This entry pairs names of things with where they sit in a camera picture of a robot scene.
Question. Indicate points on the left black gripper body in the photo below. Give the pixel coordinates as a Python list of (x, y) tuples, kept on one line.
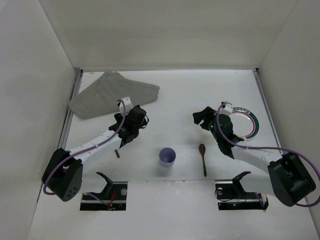
[(120, 119)]

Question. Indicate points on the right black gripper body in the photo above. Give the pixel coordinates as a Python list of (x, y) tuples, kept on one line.
[(208, 121)]

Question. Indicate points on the white plate green rim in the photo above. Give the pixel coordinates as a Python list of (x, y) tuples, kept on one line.
[(245, 123)]

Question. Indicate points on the brown wooden spoon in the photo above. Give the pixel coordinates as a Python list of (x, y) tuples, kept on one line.
[(202, 150)]

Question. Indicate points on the grey cloth placemat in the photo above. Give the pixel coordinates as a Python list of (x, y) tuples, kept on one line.
[(100, 98)]

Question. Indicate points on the brown wooden fork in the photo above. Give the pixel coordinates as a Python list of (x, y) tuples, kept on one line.
[(117, 153)]

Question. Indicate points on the lilac plastic cup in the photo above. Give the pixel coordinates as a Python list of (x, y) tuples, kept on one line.
[(167, 157)]

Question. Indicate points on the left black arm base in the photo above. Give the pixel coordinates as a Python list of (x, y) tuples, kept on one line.
[(103, 194)]

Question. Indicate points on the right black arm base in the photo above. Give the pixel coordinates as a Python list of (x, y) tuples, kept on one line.
[(231, 196)]

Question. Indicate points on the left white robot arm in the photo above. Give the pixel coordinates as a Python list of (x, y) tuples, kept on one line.
[(104, 143)]

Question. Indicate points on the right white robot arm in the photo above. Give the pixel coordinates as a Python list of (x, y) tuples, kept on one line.
[(288, 179)]

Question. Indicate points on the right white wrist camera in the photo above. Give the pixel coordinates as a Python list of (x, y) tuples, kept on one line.
[(226, 108)]

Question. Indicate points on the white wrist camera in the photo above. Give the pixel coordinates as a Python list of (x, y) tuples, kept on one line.
[(226, 108), (125, 105)]

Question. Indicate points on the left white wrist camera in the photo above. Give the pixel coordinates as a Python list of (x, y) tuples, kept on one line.
[(125, 105)]

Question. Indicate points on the right aluminium rail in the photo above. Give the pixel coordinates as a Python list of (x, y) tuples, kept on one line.
[(266, 107)]

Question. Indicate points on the aluminium rail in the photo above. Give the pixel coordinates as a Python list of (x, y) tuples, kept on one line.
[(266, 107), (67, 120)]

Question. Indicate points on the left aluminium rail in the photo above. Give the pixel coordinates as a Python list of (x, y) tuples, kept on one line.
[(67, 120)]

